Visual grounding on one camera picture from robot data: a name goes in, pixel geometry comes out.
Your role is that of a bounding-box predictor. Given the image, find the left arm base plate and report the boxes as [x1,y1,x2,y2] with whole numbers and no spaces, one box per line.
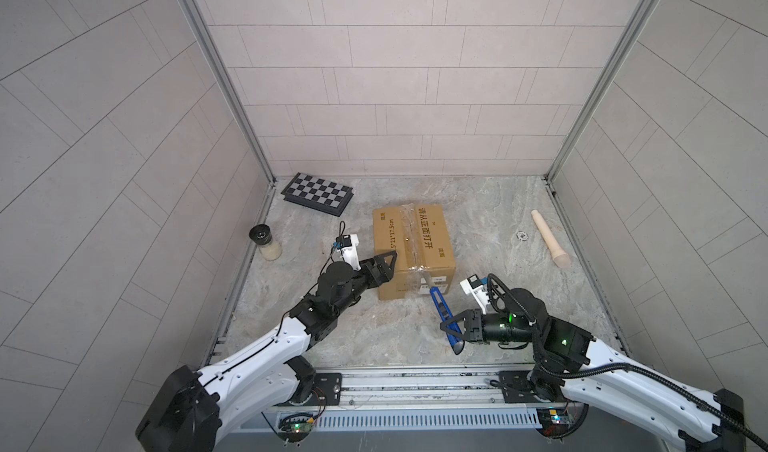
[287,373,343,407]

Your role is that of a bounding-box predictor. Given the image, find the black white chessboard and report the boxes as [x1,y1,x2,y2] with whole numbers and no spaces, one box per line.
[281,173,354,217]

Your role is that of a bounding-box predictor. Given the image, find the right corner aluminium post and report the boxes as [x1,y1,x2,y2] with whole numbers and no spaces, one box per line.
[544,0,660,190]

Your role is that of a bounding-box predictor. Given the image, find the corner aluminium post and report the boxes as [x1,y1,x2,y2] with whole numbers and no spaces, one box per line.
[544,0,660,190]
[178,0,277,188]

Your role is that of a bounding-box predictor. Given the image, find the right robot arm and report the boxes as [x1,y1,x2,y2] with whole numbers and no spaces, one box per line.
[430,282,758,451]

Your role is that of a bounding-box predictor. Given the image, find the wooden rolling pin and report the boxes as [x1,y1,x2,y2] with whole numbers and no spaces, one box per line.
[531,210,572,269]

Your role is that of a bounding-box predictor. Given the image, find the right green circuit board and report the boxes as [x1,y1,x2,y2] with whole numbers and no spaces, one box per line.
[536,408,575,437]

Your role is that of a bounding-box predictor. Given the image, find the glass jar black lid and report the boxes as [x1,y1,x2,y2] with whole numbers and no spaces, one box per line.
[249,224,282,261]

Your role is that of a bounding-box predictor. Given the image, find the green circuit board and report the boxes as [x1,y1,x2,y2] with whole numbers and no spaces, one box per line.
[277,412,317,443]
[536,408,575,437]

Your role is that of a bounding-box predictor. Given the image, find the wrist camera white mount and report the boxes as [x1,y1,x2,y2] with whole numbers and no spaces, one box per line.
[334,234,361,271]
[460,274,491,314]

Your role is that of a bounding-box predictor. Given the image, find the blue utility knife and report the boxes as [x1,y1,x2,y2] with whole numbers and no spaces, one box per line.
[430,286,465,355]

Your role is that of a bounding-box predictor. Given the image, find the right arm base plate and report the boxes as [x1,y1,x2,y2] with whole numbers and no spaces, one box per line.
[489,371,565,404]

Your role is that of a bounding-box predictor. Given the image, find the left corner aluminium post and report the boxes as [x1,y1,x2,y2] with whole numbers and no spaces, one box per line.
[178,0,277,188]

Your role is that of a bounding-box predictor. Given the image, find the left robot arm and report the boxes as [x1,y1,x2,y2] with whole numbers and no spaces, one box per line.
[135,251,397,451]

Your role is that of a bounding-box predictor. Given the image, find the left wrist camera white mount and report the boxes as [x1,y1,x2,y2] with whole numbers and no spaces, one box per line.
[334,234,361,271]

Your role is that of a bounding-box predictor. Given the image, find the black corrugated cable conduit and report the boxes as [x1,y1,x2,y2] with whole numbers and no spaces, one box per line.
[487,273,768,452]

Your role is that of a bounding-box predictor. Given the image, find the aluminium front rail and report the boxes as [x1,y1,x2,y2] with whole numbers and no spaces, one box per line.
[152,364,691,452]

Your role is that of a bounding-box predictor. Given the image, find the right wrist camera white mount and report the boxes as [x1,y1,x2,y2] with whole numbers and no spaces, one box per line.
[460,274,491,314]

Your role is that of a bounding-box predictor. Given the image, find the brown cardboard express box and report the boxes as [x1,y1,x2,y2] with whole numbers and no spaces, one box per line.
[372,204,456,301]

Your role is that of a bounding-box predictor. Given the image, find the left green circuit board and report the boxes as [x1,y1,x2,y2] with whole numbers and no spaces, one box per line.
[277,412,317,443]

